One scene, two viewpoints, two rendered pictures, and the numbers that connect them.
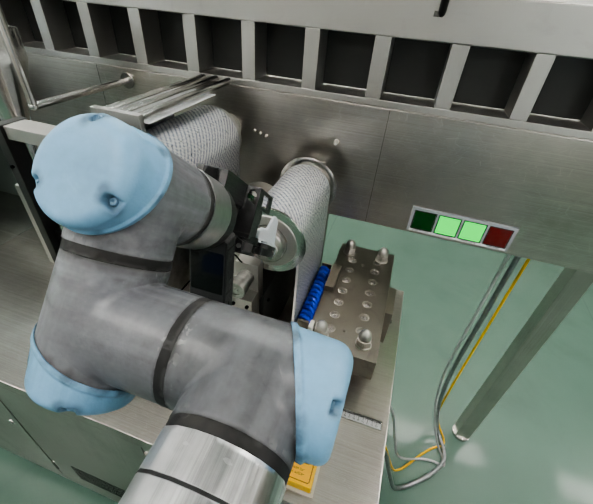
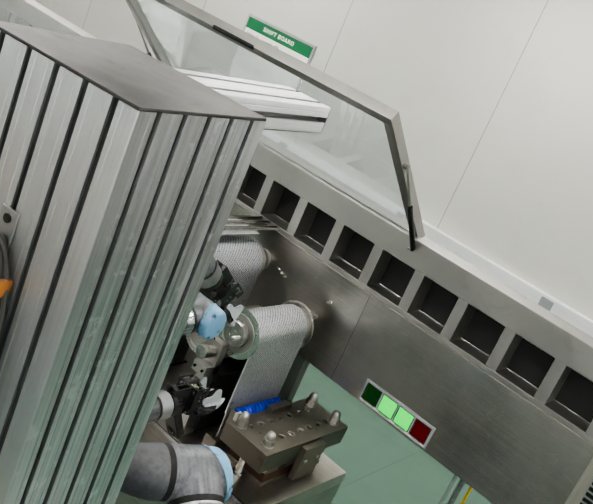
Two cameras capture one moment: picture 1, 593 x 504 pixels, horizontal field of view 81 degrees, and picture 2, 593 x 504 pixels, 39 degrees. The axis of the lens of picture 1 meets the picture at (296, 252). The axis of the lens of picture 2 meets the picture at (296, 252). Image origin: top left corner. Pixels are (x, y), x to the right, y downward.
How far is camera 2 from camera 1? 1.69 m
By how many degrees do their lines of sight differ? 25
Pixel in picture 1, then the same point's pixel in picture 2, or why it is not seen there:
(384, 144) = (360, 318)
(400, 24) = (389, 244)
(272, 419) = (199, 310)
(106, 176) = not seen: hidden behind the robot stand
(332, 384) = (216, 311)
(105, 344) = not seen: hidden behind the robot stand
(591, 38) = (485, 301)
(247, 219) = (225, 292)
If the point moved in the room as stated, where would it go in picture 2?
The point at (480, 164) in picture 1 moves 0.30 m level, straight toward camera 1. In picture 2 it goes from (418, 361) to (344, 363)
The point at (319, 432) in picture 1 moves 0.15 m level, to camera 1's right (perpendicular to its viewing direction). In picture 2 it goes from (207, 318) to (265, 352)
